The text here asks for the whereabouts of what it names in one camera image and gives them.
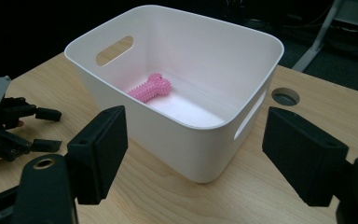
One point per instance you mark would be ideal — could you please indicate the grey metal stand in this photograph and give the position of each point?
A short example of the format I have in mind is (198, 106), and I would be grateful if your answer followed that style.
(315, 46)

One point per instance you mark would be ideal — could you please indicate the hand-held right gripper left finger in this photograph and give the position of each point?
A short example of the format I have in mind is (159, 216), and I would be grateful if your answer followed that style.
(101, 155)

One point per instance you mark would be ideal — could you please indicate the white plastic bin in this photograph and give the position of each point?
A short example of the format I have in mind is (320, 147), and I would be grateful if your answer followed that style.
(174, 149)

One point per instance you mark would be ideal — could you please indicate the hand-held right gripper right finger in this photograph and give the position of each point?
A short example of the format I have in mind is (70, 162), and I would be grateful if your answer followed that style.
(304, 155)

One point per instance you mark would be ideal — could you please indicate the pink spiky bone toy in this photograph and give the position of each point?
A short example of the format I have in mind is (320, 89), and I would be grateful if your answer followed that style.
(150, 88)

